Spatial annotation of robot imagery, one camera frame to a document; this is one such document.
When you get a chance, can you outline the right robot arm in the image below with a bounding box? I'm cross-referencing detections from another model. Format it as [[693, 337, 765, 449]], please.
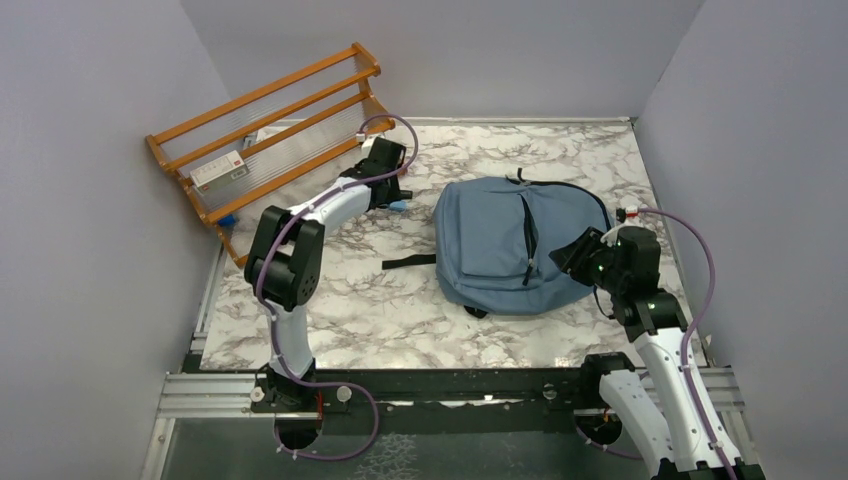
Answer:
[[549, 225, 765, 479]]

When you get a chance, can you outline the white box on shelf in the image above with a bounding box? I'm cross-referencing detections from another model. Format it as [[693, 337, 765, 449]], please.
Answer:
[[190, 150, 249, 193]]

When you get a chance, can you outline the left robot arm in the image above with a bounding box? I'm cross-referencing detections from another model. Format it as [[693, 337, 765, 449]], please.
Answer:
[[244, 136, 410, 411]]

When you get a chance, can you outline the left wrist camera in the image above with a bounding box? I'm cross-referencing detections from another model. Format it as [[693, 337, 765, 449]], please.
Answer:
[[355, 132, 381, 151]]

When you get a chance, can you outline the blue highlighter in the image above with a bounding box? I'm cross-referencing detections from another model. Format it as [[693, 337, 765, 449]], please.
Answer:
[[388, 201, 407, 212]]

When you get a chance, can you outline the blue backpack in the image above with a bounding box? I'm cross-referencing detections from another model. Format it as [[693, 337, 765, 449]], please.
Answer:
[[382, 176, 612, 318]]

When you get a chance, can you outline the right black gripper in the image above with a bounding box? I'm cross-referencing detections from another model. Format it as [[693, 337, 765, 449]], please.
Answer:
[[550, 225, 627, 295]]

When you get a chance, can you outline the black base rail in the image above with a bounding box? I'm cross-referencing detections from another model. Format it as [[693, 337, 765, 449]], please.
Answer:
[[165, 353, 635, 439]]

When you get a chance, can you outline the wooden shelf rack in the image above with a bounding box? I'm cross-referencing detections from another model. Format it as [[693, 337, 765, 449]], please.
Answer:
[[145, 42, 395, 266]]

